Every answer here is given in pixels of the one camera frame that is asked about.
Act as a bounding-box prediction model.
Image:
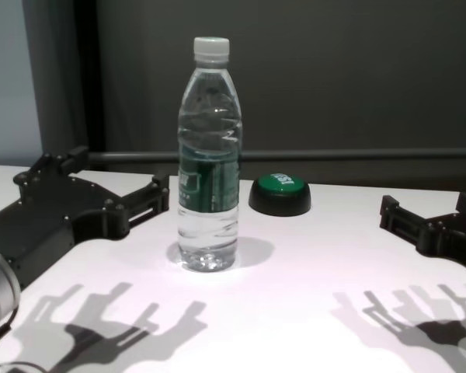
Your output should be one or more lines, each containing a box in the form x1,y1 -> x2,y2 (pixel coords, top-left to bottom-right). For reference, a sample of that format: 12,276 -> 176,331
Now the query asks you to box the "clear water bottle green label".
177,36 -> 242,273

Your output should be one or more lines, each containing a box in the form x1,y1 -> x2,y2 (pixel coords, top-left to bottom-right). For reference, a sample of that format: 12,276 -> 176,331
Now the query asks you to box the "black vertical frame post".
73,0 -> 106,172

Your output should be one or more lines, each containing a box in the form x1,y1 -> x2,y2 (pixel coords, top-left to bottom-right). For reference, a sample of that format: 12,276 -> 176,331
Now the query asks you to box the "thin grey horizontal rail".
87,149 -> 466,165

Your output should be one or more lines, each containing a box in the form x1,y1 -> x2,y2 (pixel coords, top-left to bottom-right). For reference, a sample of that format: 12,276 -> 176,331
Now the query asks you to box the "green button black base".
248,172 -> 312,218

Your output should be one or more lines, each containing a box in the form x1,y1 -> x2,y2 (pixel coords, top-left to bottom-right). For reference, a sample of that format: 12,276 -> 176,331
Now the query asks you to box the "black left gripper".
0,146 -> 171,291

